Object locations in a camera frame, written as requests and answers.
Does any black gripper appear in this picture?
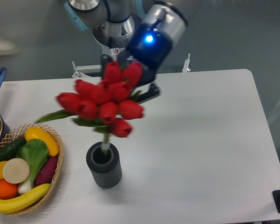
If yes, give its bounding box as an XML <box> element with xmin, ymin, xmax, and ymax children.
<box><xmin>100</xmin><ymin>23</ymin><xmax>173</xmax><ymax>104</ymax></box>

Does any red tulip bouquet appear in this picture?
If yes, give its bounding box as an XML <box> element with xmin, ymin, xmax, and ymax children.
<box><xmin>36</xmin><ymin>61</ymin><xmax>144</xmax><ymax>154</ymax></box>

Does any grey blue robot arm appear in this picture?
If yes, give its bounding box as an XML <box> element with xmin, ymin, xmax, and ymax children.
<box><xmin>64</xmin><ymin>0</ymin><xmax>188</xmax><ymax>103</ymax></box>

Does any dark grey ribbed vase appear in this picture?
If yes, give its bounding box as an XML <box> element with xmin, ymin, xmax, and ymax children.
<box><xmin>86</xmin><ymin>142</ymin><xmax>122</xmax><ymax>189</ymax></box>

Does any yellow lemon squash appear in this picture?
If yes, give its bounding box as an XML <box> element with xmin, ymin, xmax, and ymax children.
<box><xmin>24</xmin><ymin>126</ymin><xmax>59</xmax><ymax>156</ymax></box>

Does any green bok choy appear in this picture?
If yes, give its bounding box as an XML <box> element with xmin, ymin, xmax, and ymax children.
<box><xmin>16</xmin><ymin>139</ymin><xmax>49</xmax><ymax>195</ymax></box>

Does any woven wicker basket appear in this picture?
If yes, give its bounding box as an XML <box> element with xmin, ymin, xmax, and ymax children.
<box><xmin>0</xmin><ymin>124</ymin><xmax>64</xmax><ymax>216</ymax></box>

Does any purple sweet potato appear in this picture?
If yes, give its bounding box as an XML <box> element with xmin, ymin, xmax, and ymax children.
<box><xmin>35</xmin><ymin>156</ymin><xmax>58</xmax><ymax>186</ymax></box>

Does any dark green cucumber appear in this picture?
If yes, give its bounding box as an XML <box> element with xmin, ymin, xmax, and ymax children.
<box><xmin>0</xmin><ymin>136</ymin><xmax>27</xmax><ymax>162</ymax></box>

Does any beige round disc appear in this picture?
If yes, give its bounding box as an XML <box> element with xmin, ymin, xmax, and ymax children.
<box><xmin>2</xmin><ymin>158</ymin><xmax>30</xmax><ymax>184</ymax></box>

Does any orange fruit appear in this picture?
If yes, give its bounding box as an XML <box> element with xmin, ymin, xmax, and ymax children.
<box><xmin>0</xmin><ymin>180</ymin><xmax>18</xmax><ymax>200</ymax></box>

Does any yellow banana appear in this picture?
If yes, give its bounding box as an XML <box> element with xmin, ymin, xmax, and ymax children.
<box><xmin>0</xmin><ymin>183</ymin><xmax>50</xmax><ymax>214</ymax></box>

